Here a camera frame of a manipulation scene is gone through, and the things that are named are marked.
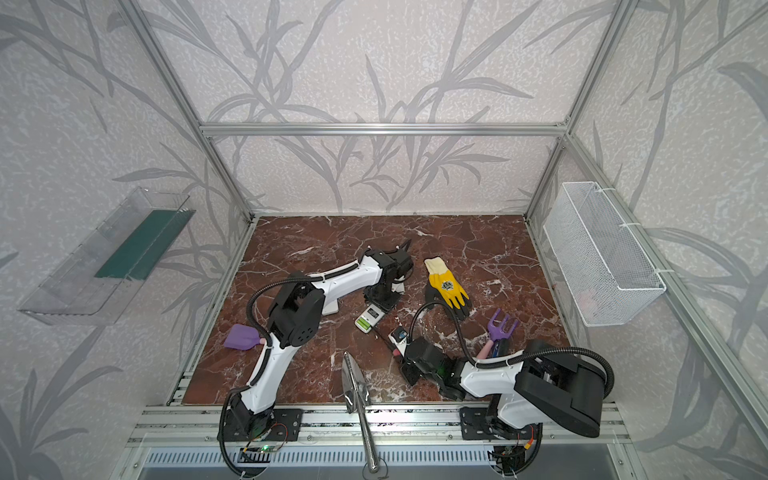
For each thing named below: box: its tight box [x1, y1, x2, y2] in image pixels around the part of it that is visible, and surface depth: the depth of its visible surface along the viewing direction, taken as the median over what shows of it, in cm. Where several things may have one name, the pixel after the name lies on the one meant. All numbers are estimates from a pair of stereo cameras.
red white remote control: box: [354, 303, 385, 334], surface depth 93 cm
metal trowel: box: [341, 351, 380, 474], surface depth 78 cm
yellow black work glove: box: [424, 256, 472, 320], surface depth 99 cm
